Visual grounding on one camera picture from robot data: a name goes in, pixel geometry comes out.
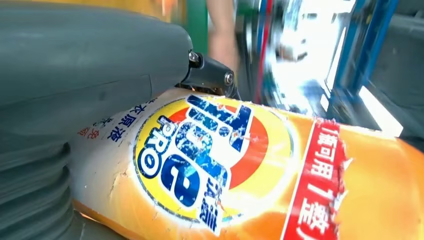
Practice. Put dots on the orange detergent bottle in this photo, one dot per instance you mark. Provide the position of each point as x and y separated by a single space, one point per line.
265 182

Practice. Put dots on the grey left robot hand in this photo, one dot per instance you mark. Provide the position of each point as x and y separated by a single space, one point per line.
82 66

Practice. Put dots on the blue metal rack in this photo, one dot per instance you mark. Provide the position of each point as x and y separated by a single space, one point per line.
361 49

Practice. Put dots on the yellow taped cardboard sheet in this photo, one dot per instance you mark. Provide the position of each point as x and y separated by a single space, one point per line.
132 5

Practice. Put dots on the red pole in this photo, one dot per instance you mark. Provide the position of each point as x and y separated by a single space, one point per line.
265 39

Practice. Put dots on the person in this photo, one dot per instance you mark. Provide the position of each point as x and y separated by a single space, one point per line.
222 39

